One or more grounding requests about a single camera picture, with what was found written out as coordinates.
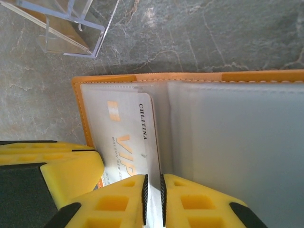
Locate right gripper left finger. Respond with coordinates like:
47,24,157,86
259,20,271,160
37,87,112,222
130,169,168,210
45,174,149,228

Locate clear acrylic card stand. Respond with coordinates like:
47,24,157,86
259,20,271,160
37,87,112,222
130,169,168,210
0,0,120,58

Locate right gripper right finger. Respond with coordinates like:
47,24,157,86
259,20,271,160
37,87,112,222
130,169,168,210
160,173,266,228

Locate white VIP card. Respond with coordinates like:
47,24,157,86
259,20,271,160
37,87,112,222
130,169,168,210
95,91,160,190

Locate orange leather card holder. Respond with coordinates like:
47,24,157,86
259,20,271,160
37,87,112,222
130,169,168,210
72,69,304,228

